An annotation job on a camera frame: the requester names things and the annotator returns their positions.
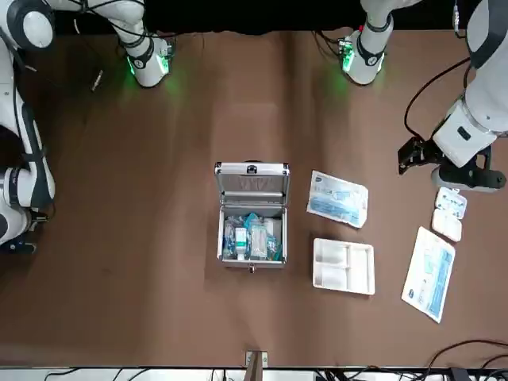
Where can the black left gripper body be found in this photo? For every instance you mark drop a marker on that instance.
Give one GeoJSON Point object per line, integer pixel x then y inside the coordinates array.
{"type": "Point", "coordinates": [430, 152]}

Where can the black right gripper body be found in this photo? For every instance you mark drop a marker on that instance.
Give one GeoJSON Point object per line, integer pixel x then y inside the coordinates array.
{"type": "Point", "coordinates": [35, 220]}

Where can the white partition tray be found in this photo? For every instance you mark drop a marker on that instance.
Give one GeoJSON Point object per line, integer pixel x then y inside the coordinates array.
{"type": "Point", "coordinates": [343, 266]}

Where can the aluminium first-aid case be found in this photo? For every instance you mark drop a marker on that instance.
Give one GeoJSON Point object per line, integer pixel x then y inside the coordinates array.
{"type": "Point", "coordinates": [254, 186]}

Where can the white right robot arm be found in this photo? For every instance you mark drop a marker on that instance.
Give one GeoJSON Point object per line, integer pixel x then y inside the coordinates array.
{"type": "Point", "coordinates": [147, 59]}

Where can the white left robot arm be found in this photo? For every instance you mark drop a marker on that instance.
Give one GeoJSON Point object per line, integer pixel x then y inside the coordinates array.
{"type": "Point", "coordinates": [488, 87]}

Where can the pale blue gauze packet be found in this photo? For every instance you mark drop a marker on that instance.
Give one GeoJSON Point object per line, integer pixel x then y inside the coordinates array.
{"type": "Point", "coordinates": [259, 240]}

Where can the white pill box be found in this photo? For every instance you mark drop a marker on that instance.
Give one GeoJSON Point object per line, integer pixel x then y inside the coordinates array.
{"type": "Point", "coordinates": [448, 214]}

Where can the folded mask packet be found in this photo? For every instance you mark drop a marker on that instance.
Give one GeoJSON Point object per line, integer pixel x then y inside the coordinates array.
{"type": "Point", "coordinates": [337, 198]}

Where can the large flat mask packet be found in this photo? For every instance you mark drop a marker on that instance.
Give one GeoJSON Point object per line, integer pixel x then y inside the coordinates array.
{"type": "Point", "coordinates": [428, 274]}

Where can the blue dotted bandage packet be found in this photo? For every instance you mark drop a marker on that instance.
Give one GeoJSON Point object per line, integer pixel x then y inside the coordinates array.
{"type": "Point", "coordinates": [229, 238]}

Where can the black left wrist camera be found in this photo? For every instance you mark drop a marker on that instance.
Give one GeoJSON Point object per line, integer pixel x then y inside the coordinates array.
{"type": "Point", "coordinates": [476, 180]}

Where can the aluminium frame post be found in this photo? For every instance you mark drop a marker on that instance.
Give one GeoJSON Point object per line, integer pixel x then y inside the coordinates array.
{"type": "Point", "coordinates": [256, 365]}

